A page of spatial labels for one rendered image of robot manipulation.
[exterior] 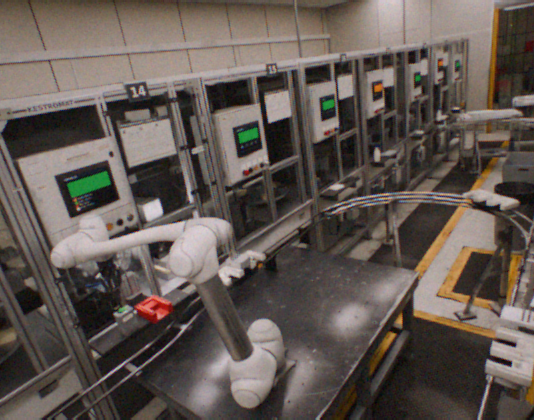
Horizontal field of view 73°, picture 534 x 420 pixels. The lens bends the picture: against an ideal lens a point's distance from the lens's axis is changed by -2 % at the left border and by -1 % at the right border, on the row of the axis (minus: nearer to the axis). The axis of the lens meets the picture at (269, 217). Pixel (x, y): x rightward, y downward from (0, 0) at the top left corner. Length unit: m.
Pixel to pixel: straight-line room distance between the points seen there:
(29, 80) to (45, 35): 0.62
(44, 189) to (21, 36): 4.06
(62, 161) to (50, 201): 0.18
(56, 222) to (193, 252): 0.76
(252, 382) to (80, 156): 1.22
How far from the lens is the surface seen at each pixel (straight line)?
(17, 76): 5.62
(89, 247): 1.63
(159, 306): 2.11
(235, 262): 2.33
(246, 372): 1.55
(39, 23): 5.85
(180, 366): 2.07
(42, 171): 1.81
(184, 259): 1.28
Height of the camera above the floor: 2.00
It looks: 22 degrees down
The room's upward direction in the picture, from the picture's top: 9 degrees counter-clockwise
